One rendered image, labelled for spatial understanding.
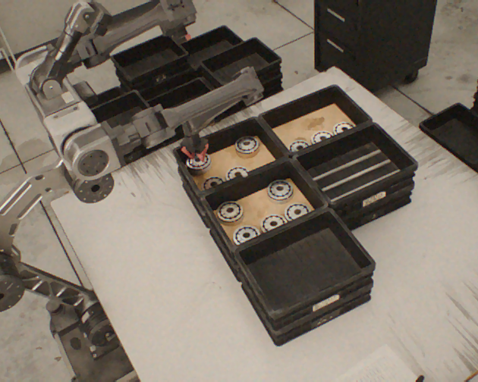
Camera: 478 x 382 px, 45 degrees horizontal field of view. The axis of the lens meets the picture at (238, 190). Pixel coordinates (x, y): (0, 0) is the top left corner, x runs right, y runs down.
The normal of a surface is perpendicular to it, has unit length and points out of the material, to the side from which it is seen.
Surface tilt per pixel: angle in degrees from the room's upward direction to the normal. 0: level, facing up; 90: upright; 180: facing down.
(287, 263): 0
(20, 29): 90
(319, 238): 0
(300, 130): 0
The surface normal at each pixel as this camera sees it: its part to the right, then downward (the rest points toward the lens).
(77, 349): -0.11, -0.66
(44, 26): 0.51, 0.60
